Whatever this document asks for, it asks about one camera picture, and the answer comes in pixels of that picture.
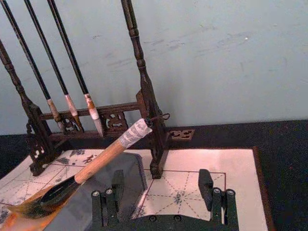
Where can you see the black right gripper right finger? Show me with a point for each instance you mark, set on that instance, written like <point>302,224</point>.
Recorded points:
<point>223,207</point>

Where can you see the black table cloth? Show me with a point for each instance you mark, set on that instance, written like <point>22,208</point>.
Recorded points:
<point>288,168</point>

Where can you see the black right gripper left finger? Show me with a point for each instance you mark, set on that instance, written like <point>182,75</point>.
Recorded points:
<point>106,207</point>

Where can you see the black brush white bristle tip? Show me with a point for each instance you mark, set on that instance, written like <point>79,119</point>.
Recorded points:
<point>69,51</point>

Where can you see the thin black brush brown tip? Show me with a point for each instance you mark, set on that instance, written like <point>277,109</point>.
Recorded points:
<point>47,51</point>

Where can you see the dark wooden brush rack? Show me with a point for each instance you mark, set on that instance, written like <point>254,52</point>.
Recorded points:
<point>144,91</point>

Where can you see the black brush grey bristle tip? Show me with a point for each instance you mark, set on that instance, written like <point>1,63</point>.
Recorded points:
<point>29,57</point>

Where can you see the amber ink dish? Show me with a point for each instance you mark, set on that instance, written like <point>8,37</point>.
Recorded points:
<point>14,223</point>

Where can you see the white red-grid calligraphy mat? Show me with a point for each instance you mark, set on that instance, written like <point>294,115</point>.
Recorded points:
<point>216,163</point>

